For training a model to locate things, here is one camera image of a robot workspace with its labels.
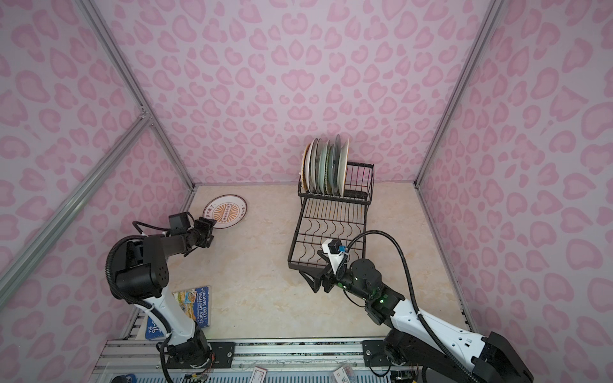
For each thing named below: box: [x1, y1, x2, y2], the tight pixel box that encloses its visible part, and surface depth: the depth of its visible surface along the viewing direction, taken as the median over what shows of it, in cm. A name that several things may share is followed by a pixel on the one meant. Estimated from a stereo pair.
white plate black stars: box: [337, 138, 350, 198], surface depth 79 cm
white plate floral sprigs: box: [311, 138, 319, 194], surface depth 80 cm
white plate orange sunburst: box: [202, 193, 249, 230], surface depth 112 cm
